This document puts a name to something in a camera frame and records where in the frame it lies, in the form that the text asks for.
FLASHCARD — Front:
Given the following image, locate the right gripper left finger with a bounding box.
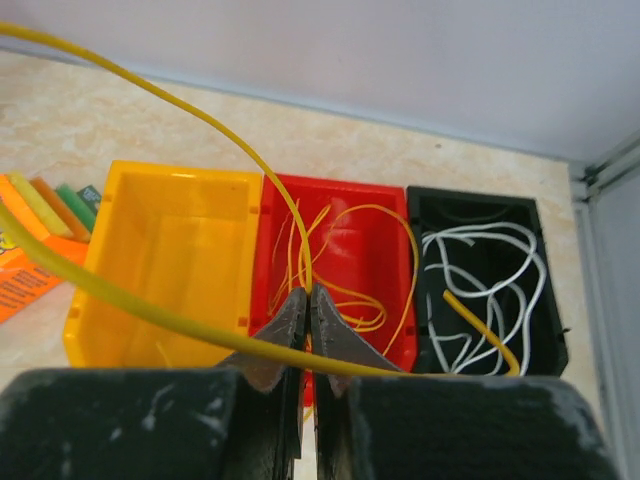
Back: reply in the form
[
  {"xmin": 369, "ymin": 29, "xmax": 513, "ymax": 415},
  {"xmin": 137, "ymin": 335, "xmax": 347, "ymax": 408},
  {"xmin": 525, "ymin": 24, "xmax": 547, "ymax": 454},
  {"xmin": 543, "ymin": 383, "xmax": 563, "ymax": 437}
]
[{"xmin": 0, "ymin": 285, "xmax": 309, "ymax": 480}]

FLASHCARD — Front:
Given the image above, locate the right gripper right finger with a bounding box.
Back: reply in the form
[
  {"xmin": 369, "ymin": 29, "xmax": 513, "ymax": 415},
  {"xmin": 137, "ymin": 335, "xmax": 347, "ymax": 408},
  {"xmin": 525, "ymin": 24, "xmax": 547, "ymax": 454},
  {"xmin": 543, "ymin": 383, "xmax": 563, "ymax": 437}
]
[{"xmin": 310, "ymin": 283, "xmax": 621, "ymax": 480}]

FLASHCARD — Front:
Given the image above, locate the white thin cable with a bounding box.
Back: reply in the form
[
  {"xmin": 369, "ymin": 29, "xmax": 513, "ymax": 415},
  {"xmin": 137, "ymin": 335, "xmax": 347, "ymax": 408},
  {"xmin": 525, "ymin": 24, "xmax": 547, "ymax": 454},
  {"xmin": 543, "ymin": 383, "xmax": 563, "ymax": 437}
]
[{"xmin": 420, "ymin": 222, "xmax": 547, "ymax": 377}]

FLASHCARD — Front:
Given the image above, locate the yellow thin cable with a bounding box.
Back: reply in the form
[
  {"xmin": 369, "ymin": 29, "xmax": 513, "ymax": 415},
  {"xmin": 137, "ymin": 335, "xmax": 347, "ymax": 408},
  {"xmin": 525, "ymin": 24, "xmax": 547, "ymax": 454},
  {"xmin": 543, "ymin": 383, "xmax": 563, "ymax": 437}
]
[
  {"xmin": 267, "ymin": 197, "xmax": 421, "ymax": 359},
  {"xmin": 0, "ymin": 20, "xmax": 522, "ymax": 421}
]

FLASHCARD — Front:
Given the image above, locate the black plastic bin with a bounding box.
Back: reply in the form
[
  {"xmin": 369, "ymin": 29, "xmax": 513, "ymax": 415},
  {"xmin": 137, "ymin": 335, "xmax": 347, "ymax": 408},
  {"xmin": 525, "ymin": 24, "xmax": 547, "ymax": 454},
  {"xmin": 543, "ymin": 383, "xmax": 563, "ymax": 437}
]
[{"xmin": 407, "ymin": 186, "xmax": 569, "ymax": 377}]

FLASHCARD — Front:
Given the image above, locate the red plastic bin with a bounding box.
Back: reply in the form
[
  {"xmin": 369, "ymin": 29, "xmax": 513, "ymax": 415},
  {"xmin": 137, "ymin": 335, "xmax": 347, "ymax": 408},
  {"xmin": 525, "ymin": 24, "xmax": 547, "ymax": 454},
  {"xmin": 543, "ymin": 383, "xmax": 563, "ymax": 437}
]
[{"xmin": 247, "ymin": 172, "xmax": 421, "ymax": 406}]

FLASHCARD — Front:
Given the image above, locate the yellow plastic bin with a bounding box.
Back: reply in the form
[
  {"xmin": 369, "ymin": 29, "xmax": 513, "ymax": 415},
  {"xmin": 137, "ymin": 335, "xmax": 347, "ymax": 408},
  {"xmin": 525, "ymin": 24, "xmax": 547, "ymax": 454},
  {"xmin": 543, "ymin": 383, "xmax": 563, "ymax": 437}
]
[{"xmin": 63, "ymin": 160, "xmax": 262, "ymax": 368}]

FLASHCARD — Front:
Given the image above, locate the orange green sponge pack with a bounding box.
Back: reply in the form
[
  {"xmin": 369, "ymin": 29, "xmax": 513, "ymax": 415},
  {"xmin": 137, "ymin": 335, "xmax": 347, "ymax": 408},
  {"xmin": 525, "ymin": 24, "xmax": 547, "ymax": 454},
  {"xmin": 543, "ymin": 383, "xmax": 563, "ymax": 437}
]
[{"xmin": 1, "ymin": 173, "xmax": 91, "ymax": 322}]

